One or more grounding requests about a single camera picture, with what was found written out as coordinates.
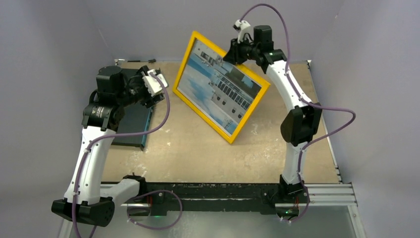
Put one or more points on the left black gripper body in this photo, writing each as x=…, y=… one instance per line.
x=138, y=91

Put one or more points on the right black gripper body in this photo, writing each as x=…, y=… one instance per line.
x=241, y=52

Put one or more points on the building and sky photo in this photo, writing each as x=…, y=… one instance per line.
x=218, y=89

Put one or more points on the yellow picture frame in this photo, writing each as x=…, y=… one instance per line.
x=260, y=80

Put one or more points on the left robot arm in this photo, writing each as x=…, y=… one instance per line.
x=84, y=201

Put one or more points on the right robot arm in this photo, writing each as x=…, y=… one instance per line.
x=302, y=121

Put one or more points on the dark blue flat box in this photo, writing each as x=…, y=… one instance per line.
x=137, y=119

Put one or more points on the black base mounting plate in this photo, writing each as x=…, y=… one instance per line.
x=264, y=198

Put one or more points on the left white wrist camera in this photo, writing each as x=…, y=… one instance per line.
x=152, y=80

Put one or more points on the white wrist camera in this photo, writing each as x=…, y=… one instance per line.
x=152, y=80
x=244, y=30

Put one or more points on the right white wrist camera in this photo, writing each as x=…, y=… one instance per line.
x=244, y=30

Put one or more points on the aluminium rail frame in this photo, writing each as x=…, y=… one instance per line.
x=319, y=195

